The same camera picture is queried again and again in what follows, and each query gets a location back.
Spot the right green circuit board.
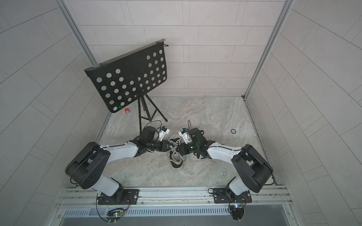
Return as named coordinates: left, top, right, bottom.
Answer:
left=228, top=205, right=245, bottom=221

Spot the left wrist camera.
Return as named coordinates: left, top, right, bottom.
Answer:
left=158, top=126, right=170, bottom=141

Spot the left green circuit board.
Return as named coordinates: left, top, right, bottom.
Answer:
left=107, top=208, right=124, bottom=218

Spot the black canvas sneaker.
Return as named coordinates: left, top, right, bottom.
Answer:
left=168, top=133, right=184, bottom=171
left=188, top=153, right=207, bottom=162

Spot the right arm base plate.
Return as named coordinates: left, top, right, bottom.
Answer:
left=207, top=188, right=252, bottom=204

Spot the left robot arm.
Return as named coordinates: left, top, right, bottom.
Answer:
left=65, top=126, right=181, bottom=197

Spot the black perforated music stand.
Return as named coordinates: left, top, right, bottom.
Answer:
left=85, top=39, right=167, bottom=121

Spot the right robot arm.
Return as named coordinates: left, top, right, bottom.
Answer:
left=178, top=128, right=273, bottom=196

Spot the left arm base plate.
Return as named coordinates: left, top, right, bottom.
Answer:
left=97, top=189, right=140, bottom=205

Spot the aluminium rail frame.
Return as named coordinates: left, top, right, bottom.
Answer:
left=56, top=186, right=292, bottom=208

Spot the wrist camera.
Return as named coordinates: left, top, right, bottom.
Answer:
left=158, top=126, right=170, bottom=141
left=178, top=128, right=191, bottom=144

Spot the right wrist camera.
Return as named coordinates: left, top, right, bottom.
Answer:
left=178, top=128, right=191, bottom=144

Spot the green circuit board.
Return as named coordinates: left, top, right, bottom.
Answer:
left=228, top=205, right=245, bottom=221
left=107, top=208, right=124, bottom=218

